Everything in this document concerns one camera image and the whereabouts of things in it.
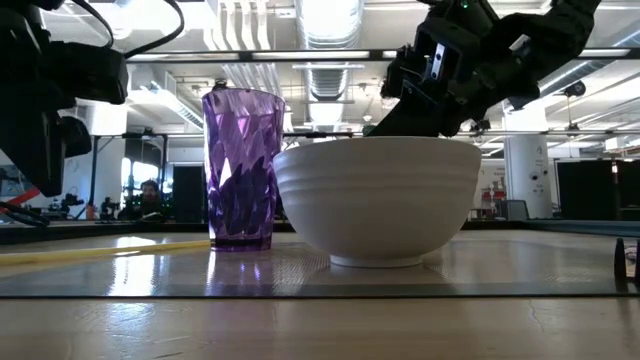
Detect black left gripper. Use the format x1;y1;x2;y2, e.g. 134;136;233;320
0;99;94;199

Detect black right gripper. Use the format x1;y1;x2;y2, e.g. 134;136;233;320
367;47;541;138

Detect white ribbed bowl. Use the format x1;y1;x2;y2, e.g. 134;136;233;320
272;136;483;269

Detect yellow straw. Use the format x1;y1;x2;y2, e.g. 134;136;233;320
0;239;214;266

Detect purple faceted plastic cup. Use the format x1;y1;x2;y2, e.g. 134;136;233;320
201;87;286;252

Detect red and black machine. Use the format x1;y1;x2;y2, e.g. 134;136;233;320
0;187;51;229

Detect white round column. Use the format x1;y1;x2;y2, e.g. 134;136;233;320
503;107;554;220

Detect person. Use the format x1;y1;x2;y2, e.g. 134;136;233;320
117;179;169;224

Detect grey office chair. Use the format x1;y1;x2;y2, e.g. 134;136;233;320
497;199;530;222

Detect black partition panels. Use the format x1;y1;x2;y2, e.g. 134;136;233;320
556;159;640;222
172;164;209;224

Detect grey table mat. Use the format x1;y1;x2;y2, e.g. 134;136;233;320
0;229;640;300

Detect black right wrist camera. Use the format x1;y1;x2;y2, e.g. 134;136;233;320
413;17;482;96

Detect black table edge rail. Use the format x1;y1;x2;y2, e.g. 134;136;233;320
0;218;640;246

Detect black overhead frame bar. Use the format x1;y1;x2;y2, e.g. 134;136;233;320
124;48;640;64

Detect silver ceiling air duct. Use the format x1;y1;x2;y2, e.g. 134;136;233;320
294;0;366;132

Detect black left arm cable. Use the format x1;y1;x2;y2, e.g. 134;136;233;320
69;0;185;59

